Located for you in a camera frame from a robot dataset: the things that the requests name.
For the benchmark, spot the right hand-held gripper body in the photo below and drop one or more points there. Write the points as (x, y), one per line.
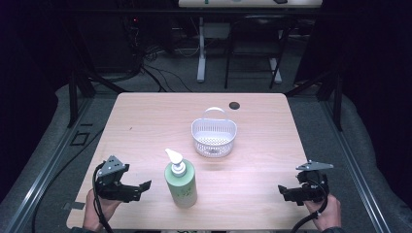
(312, 187)

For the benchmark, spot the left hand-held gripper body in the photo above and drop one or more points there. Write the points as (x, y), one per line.
(113, 189)

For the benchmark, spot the green pump soap bottle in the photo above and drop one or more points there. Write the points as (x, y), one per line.
(181, 183)

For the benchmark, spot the white plastic basket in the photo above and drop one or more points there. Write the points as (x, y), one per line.
(213, 137)

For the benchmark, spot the person's left hand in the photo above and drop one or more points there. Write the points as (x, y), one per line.
(97, 210)

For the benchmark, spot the person's right hand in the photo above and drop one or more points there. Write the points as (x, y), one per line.
(327, 215)

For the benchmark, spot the grey tape strip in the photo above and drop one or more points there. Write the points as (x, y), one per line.
(74, 206)

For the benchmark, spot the black tape square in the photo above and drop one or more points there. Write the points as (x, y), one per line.
(73, 139)

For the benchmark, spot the black metal stand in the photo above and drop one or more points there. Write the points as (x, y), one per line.
(338, 97)
(73, 93)

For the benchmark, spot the black table grommet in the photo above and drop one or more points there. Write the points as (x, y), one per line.
(234, 105)

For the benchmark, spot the white desk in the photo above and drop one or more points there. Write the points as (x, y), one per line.
(202, 48)

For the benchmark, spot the black chair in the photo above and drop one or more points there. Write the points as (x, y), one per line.
(259, 29)

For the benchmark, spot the aluminium rail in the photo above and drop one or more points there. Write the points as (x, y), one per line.
(39, 181)
(356, 174)

